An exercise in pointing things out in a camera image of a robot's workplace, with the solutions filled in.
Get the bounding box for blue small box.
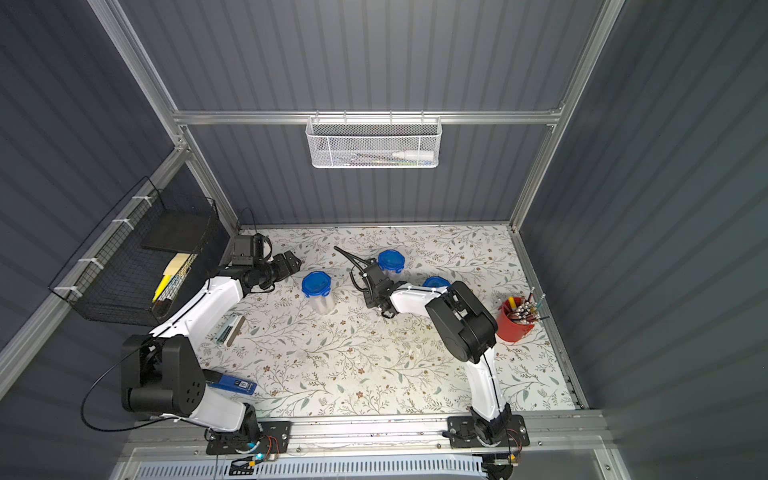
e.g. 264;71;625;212
203;370;257;395

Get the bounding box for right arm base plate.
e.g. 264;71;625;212
442;414;530;448

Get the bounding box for white tube in basket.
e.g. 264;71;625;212
392;150;435;164

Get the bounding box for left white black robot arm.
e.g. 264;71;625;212
121;251;302;448

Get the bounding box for red pen cup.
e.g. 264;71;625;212
496;297;536;343

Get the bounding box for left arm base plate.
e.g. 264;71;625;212
206;421;293;456

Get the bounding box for black wire wall basket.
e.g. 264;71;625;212
49;178;229;327

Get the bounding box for blue-lid clear jar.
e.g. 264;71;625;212
301;271;335;315
422;276;451;288
377;249;406;282

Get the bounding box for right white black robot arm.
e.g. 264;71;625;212
334;246;512;446

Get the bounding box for yellow sticky notes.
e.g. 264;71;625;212
153;253;191;302

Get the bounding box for white wire mesh basket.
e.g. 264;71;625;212
305;117;443;169

